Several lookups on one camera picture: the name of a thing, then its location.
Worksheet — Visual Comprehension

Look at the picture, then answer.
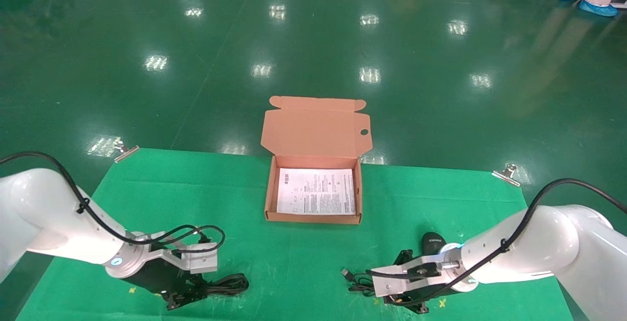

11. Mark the white printed paper sheet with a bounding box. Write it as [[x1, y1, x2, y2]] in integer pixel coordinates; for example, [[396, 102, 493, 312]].
[[276, 168, 357, 216]]

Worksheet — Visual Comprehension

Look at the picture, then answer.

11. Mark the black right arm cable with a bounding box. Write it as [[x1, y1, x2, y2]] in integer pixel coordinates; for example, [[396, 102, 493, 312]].
[[367, 178, 627, 308]]

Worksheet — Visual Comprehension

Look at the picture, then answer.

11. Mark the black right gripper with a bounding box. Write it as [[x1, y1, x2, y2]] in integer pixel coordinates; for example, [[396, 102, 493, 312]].
[[384, 249, 472, 315]]

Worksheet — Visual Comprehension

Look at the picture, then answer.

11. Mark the wrist camera silver housing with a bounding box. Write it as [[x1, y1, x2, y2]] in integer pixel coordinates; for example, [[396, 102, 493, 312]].
[[145, 232, 219, 275], [371, 254, 462, 298]]

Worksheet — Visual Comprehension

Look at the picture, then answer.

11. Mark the black data cable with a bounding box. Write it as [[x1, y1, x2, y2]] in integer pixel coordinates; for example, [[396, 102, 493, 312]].
[[203, 273, 250, 296]]

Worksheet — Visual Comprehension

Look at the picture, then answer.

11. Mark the left wrist camera silver housing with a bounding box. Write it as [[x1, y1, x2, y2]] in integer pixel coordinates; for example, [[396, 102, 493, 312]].
[[145, 232, 219, 275]]

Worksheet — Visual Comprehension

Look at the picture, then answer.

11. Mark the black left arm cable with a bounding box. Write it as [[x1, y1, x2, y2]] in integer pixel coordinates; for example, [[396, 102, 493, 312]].
[[0, 152, 226, 263]]

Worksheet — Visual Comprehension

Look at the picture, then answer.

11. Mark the orange cardboard box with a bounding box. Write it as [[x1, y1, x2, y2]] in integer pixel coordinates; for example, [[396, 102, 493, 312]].
[[260, 96, 373, 225]]

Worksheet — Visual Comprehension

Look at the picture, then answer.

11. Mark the silver metal clip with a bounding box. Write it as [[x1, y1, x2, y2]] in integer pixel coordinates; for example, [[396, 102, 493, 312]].
[[114, 140, 140, 163], [491, 164, 521, 187]]

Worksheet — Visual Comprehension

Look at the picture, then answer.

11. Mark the right wrist camera silver housing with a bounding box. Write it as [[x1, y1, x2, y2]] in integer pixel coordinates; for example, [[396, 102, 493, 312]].
[[371, 254, 462, 298]]

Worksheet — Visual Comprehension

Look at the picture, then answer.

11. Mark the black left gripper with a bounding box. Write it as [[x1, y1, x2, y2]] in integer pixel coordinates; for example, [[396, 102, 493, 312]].
[[121, 260, 208, 311]]

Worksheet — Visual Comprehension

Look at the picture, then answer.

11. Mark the black wired computer mouse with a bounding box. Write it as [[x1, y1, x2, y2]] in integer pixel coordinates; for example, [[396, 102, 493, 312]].
[[342, 232, 447, 298]]

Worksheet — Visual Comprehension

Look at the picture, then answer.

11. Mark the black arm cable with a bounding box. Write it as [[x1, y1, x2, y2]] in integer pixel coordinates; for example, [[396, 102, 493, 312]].
[[0, 152, 226, 263], [367, 178, 627, 308]]

